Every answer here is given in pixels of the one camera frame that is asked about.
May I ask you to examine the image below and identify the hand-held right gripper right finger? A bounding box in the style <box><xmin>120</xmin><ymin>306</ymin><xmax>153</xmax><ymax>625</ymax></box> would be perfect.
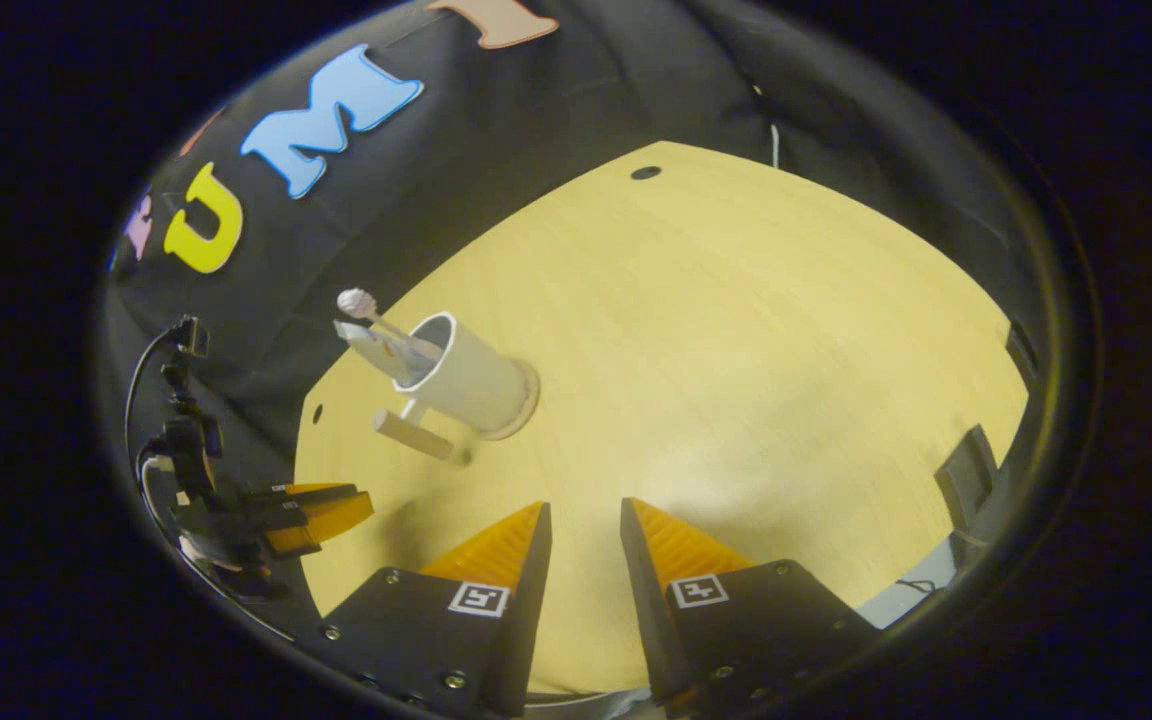
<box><xmin>620</xmin><ymin>496</ymin><xmax>884</xmax><ymax>713</ymax></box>

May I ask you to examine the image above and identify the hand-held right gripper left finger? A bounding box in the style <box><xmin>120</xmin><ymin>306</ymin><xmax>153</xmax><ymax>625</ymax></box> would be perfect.
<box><xmin>319</xmin><ymin>500</ymin><xmax>554</xmax><ymax>718</ymax></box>

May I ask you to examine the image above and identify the white toothpaste tube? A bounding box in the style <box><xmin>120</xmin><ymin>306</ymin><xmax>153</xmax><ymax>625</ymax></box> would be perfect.
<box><xmin>333</xmin><ymin>318</ymin><xmax>437</xmax><ymax>389</ymax></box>

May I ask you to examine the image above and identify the white cup with wooden handle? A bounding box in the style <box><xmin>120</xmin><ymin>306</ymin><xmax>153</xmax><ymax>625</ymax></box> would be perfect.
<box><xmin>372</xmin><ymin>311</ymin><xmax>535</xmax><ymax>463</ymax></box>

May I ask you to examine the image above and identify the light wooden desktop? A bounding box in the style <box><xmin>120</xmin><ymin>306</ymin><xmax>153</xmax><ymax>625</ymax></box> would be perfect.
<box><xmin>293</xmin><ymin>140</ymin><xmax>1030</xmax><ymax>697</ymax></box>

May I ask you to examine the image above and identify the dark chair back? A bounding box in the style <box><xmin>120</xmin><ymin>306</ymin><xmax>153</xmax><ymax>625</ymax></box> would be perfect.
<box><xmin>935</xmin><ymin>424</ymin><xmax>1003</xmax><ymax>533</ymax></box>

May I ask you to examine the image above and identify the black cable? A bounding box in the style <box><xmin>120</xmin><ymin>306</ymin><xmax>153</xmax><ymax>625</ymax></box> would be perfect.
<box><xmin>123</xmin><ymin>324</ymin><xmax>187</xmax><ymax>473</ymax></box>

